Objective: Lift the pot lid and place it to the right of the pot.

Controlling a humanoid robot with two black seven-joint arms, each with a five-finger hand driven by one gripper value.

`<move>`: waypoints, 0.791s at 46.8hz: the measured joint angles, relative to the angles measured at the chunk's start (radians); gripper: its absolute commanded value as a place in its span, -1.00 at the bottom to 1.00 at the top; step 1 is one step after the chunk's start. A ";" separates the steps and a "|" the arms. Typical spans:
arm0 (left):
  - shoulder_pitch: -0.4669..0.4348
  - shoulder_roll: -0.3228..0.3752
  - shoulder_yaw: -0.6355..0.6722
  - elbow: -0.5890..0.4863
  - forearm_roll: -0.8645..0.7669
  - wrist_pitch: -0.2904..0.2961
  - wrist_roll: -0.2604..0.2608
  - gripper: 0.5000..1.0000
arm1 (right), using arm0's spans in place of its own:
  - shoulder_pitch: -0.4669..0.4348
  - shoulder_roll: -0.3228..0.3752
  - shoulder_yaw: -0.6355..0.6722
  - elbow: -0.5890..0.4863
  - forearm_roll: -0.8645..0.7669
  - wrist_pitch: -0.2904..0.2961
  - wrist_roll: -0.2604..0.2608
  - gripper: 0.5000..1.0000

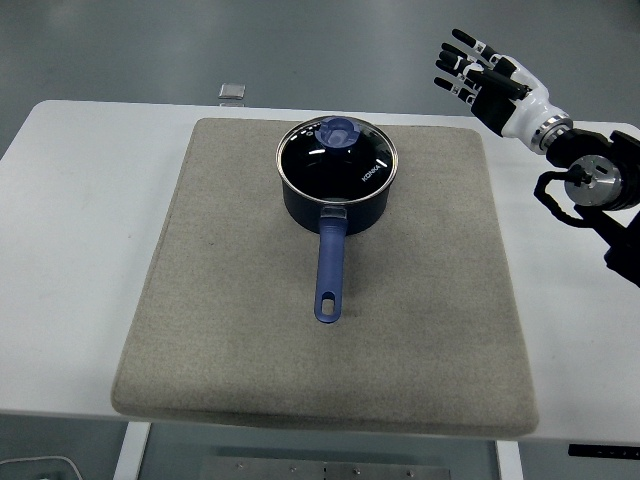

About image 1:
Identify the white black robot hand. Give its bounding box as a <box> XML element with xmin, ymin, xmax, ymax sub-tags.
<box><xmin>433</xmin><ymin>28</ymin><xmax>565</xmax><ymax>144</ymax></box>

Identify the black table control panel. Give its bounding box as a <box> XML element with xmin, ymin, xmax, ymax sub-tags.
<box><xmin>567</xmin><ymin>443</ymin><xmax>640</xmax><ymax>459</ymax></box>

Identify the beige fabric mat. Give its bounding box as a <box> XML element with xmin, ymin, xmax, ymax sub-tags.
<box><xmin>109</xmin><ymin>117</ymin><xmax>541</xmax><ymax>436</ymax></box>

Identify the white table leg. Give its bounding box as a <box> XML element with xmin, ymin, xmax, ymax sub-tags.
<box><xmin>495</xmin><ymin>439</ymin><xmax>524</xmax><ymax>480</ymax></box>
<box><xmin>112</xmin><ymin>422</ymin><xmax>152</xmax><ymax>480</ymax></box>

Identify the dark blue saucepan blue handle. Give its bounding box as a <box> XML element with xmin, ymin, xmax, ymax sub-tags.
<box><xmin>277</xmin><ymin>154</ymin><xmax>397</xmax><ymax>325</ymax></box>

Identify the glass pot lid blue knob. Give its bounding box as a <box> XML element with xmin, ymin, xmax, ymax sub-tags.
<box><xmin>275</xmin><ymin>113</ymin><xmax>400</xmax><ymax>205</ymax></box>

